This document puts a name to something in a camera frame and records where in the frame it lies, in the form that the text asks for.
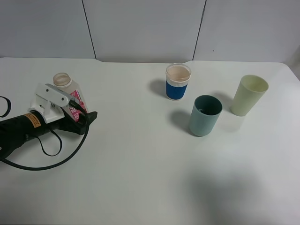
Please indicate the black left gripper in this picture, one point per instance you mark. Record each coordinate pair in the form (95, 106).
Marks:
(16, 131)

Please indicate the clear plastic drink bottle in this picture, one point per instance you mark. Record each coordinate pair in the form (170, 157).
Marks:
(64, 82)

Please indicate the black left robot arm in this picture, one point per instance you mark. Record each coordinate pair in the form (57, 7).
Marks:
(16, 131)

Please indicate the blue sleeved glass cup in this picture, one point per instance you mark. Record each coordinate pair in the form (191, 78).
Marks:
(177, 78)

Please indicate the teal plastic cup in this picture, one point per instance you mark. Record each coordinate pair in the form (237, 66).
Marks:
(205, 113)

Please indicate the pale green plastic cup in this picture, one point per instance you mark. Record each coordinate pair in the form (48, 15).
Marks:
(251, 88)

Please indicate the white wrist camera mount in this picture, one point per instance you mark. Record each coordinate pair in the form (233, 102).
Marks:
(48, 101)

